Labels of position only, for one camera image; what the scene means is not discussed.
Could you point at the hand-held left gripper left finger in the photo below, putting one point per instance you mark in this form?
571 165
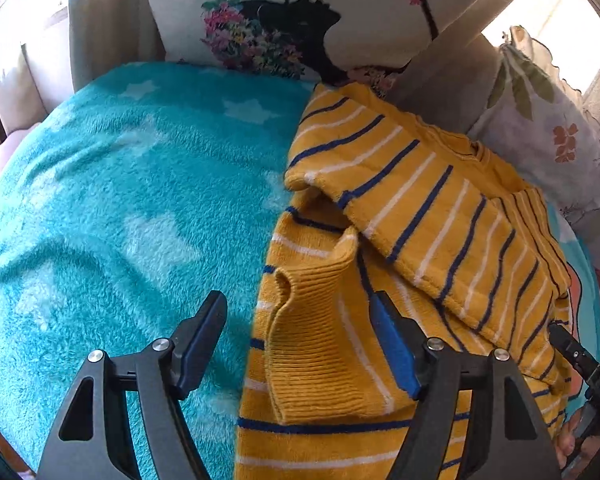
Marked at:
196 355

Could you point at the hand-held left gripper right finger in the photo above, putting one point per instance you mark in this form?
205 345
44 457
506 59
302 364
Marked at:
394 350

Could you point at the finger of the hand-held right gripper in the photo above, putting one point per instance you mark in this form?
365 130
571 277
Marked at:
572 350

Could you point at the yellow striped sweater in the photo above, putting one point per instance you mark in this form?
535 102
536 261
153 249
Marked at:
420 200

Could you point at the person's right hand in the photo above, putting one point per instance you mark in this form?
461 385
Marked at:
572 440

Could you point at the cartoon printed blanket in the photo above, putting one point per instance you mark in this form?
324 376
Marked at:
582 280

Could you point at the turquoise star blanket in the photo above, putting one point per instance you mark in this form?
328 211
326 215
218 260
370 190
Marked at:
110 200

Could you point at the white floral leaf pillow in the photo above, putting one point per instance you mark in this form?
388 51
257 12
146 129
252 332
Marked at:
545 125

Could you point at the grey sofa cushion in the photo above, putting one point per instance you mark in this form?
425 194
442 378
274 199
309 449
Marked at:
445 80

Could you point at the pink cloth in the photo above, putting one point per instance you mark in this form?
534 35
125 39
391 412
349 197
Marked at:
0 157

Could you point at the beige leather armrest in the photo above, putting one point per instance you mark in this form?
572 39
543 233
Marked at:
20 70

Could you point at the white silhouette print pillow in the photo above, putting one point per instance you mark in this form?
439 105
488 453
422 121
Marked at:
305 15

